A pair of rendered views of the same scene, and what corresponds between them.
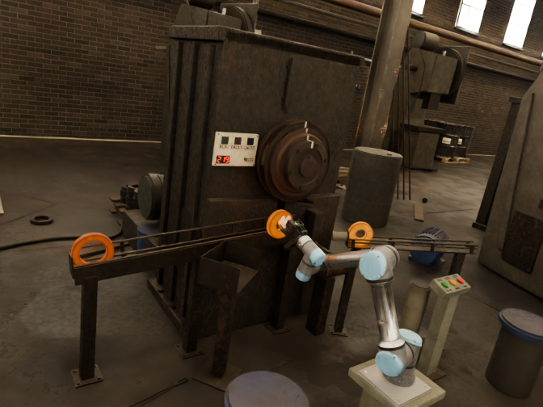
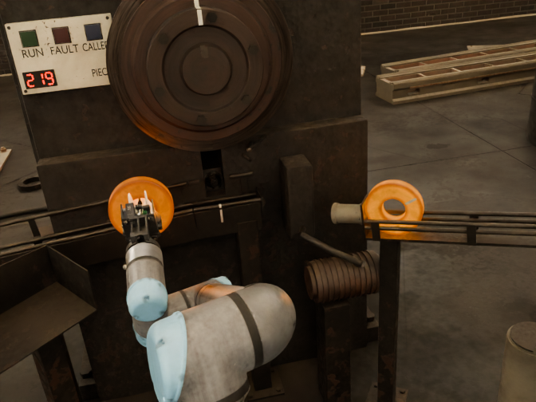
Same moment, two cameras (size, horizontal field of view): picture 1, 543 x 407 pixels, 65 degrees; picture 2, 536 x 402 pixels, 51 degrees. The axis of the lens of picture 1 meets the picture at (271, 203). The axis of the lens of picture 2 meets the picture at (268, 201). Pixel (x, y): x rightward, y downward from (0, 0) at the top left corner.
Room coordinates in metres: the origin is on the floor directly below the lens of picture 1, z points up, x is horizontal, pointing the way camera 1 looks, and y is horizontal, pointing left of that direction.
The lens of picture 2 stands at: (1.19, -0.88, 1.41)
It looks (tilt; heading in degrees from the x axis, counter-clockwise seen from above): 26 degrees down; 27
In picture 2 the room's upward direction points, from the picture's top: 5 degrees counter-clockwise
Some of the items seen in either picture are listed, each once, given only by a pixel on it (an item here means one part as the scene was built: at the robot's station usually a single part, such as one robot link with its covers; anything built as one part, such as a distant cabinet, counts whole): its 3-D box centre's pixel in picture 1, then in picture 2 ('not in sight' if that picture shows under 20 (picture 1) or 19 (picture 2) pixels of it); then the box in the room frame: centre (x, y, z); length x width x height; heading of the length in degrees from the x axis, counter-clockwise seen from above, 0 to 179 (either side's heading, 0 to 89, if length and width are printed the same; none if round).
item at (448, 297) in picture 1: (439, 327); not in sight; (2.25, -1.08, 0.31); 0.24 x 0.16 x 0.62; 127
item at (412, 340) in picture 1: (406, 346); not in sight; (1.72, -0.71, 0.49); 0.13 x 0.12 x 0.14; 142
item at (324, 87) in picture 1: (251, 180); (197, 105); (2.78, 0.16, 0.88); 1.08 x 0.73 x 1.76; 127
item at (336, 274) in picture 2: (326, 294); (344, 331); (2.52, -0.45, 0.27); 0.22 x 0.13 x 0.53; 127
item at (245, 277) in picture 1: (224, 317); (52, 397); (1.91, 0.15, 0.36); 0.26 x 0.20 x 0.72; 162
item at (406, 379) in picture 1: (400, 367); not in sight; (1.72, -0.71, 0.37); 0.15 x 0.15 x 0.10
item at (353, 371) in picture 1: (396, 383); not in sight; (1.72, -0.71, 0.28); 0.32 x 0.32 x 0.04; 37
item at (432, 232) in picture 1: (431, 245); not in sight; (4.11, -1.66, 0.17); 0.57 x 0.31 x 0.34; 147
